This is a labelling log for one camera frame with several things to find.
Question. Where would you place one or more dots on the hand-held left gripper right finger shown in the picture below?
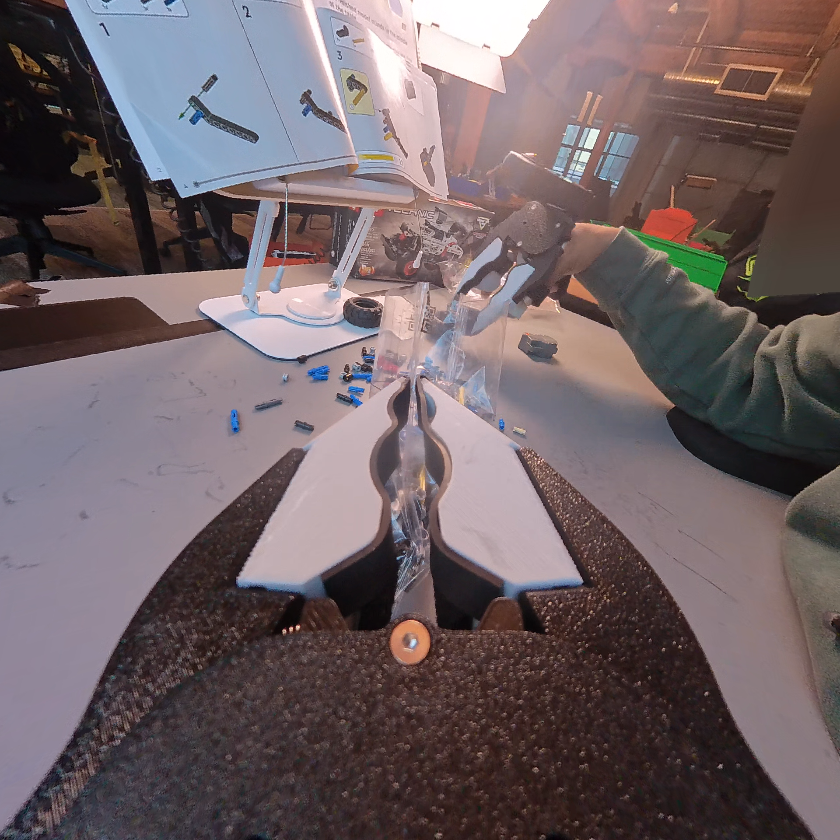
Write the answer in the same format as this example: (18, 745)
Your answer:
(505, 519)

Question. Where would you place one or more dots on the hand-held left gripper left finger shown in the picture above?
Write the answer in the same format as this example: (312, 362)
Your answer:
(328, 512)

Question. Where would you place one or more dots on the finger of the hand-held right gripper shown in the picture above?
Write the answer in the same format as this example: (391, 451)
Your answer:
(479, 263)
(505, 299)

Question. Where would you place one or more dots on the clear plastic bag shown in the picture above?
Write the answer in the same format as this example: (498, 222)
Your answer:
(446, 368)

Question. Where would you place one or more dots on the person's right forearm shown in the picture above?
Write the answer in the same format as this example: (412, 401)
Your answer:
(709, 341)

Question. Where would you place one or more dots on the grey desk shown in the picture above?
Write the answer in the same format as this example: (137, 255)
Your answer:
(118, 499)

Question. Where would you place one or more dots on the person's right hand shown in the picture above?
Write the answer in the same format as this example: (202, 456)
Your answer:
(580, 250)

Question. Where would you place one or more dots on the small black toy part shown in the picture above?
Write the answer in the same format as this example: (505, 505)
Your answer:
(537, 345)

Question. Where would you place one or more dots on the black toy set box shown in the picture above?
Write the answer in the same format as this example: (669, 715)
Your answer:
(427, 243)

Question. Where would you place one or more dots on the grey toy pin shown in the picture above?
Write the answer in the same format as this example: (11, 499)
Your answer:
(268, 404)

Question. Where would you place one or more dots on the black toy tire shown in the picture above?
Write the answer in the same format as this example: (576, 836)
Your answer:
(364, 313)

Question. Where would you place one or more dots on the red plastic bin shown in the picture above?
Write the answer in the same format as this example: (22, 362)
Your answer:
(670, 221)

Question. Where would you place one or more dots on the green plastic bin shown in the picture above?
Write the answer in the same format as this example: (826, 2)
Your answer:
(676, 259)

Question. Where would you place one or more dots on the orange crate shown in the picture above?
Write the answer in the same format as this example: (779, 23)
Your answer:
(302, 250)

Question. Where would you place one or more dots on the white booklet stand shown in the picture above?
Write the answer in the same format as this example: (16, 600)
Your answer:
(276, 328)

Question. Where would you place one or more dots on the black chair armrest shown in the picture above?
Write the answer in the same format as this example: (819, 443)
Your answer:
(748, 453)

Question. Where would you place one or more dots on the building instruction booklet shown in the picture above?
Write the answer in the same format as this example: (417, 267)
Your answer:
(263, 79)

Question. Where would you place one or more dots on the black office chair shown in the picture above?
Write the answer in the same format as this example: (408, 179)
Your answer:
(40, 158)

